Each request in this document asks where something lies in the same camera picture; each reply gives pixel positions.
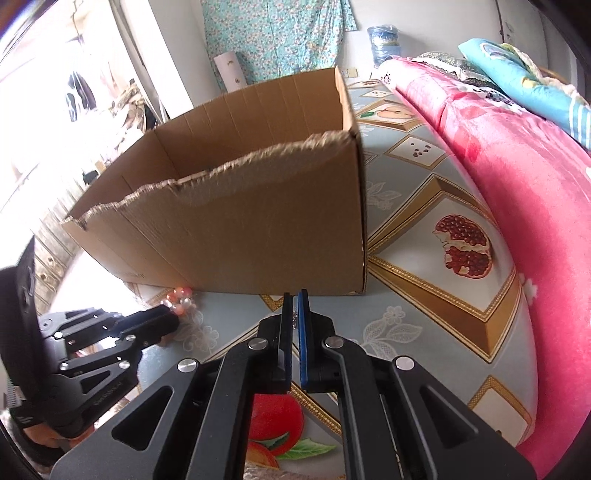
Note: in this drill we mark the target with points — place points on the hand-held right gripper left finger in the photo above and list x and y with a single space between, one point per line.
287 332

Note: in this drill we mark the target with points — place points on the brown cardboard box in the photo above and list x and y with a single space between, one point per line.
254 221

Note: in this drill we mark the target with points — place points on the blue water bottle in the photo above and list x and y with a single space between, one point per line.
385 44

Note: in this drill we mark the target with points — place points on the person's left hand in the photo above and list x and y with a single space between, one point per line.
39 438

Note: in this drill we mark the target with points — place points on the pile of clothes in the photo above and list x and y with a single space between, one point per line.
136 110

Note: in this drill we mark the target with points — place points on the pink blanket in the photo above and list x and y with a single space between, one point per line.
531 184

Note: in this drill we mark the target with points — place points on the dark hanging jacket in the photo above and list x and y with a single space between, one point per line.
78 97

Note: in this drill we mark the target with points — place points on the blue printed quilt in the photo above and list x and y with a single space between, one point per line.
517 78

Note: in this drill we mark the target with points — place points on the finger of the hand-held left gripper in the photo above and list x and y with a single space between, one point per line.
78 323
152 325

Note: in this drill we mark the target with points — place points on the metal window railing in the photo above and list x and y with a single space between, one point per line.
51 263

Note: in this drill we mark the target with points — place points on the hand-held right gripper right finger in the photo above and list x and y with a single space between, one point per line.
304 332

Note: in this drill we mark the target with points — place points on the pale paper roll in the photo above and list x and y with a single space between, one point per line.
231 71

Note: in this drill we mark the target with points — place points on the teal floral cloth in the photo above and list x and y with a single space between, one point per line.
277 37

